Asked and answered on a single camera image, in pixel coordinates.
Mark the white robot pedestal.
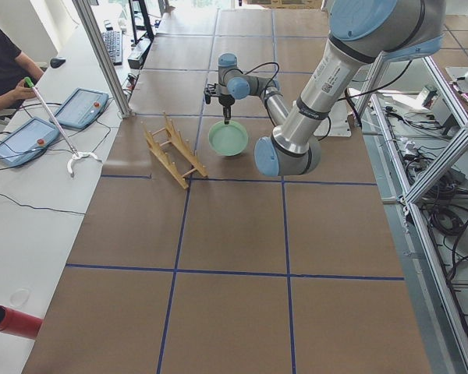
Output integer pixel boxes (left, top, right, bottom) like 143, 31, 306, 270
314, 101, 351, 137

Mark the far teach pendant tablet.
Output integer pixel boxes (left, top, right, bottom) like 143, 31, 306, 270
55, 88, 109, 129

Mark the aluminium frame post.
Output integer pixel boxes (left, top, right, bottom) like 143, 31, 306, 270
72, 0, 133, 118

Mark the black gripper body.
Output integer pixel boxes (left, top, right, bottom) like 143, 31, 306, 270
218, 94, 236, 108

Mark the metal reacher grabber tool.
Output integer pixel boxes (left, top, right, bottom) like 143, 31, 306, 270
24, 76, 102, 178

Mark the wooden plate rack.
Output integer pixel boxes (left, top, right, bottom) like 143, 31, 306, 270
144, 112, 208, 189

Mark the aluminium side frame rail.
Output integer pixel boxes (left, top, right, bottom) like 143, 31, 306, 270
368, 58, 468, 374

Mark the near teach pendant tablet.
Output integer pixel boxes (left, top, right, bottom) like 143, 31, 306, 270
0, 117, 60, 167

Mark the person in black shirt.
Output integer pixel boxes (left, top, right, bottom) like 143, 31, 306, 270
0, 29, 44, 111

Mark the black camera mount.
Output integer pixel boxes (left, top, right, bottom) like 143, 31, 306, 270
204, 83, 219, 104

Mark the teach pendant tablet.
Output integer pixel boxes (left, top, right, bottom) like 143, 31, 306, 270
0, 117, 60, 167
55, 88, 109, 129

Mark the black keyboard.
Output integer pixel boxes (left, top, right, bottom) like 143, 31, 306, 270
101, 30, 123, 65

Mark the red cylinder tube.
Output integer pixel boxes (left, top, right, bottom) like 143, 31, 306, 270
0, 305, 43, 340

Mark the black computer mouse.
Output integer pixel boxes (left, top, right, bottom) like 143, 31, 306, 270
50, 57, 66, 69

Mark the mint green plate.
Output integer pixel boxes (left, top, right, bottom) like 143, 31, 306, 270
208, 120, 249, 157

